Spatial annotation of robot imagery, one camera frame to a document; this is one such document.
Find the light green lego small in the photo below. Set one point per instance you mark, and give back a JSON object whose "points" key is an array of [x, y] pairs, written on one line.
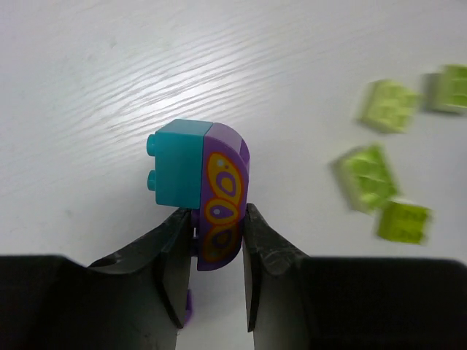
{"points": [[389, 107]]}

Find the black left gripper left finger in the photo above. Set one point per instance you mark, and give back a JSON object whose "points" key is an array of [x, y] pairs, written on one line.
{"points": [[133, 298]]}

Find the teal small lego brick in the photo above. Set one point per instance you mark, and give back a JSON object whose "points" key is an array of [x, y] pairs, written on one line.
{"points": [[177, 149]]}

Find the purple butterfly lego brick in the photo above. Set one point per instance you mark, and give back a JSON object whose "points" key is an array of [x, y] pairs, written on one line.
{"points": [[218, 222]]}

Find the light green lego brick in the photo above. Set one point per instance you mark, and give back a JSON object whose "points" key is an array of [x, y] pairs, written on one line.
{"points": [[445, 90]]}

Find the lime lego small square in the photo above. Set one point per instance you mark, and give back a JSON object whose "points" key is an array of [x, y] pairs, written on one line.
{"points": [[404, 223]]}

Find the light green lego long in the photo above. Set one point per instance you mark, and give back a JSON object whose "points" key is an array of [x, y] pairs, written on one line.
{"points": [[366, 178]]}

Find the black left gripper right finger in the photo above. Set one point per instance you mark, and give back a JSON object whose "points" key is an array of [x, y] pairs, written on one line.
{"points": [[297, 301]]}

